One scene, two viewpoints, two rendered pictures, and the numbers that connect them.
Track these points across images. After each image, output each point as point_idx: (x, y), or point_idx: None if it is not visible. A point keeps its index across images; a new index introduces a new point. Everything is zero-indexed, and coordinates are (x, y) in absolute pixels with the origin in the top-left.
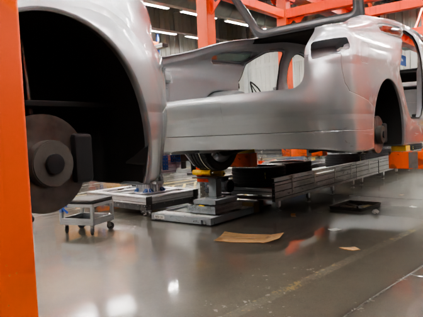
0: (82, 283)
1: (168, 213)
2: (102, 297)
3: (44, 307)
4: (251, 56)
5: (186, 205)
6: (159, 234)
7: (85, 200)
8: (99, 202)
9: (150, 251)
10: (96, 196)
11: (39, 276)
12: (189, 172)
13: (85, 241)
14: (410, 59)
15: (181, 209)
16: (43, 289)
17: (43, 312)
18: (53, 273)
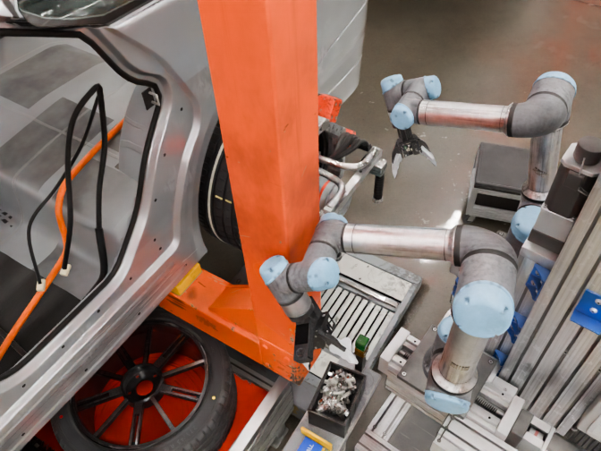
0: (373, 53)
1: (382, 270)
2: None
3: (376, 26)
4: (20, 17)
5: (366, 361)
6: (360, 182)
7: (495, 143)
8: (477, 159)
9: (344, 118)
10: (502, 174)
11: (424, 64)
12: (374, 384)
13: (459, 156)
14: None
15: (370, 332)
16: (398, 45)
17: (371, 21)
18: (417, 70)
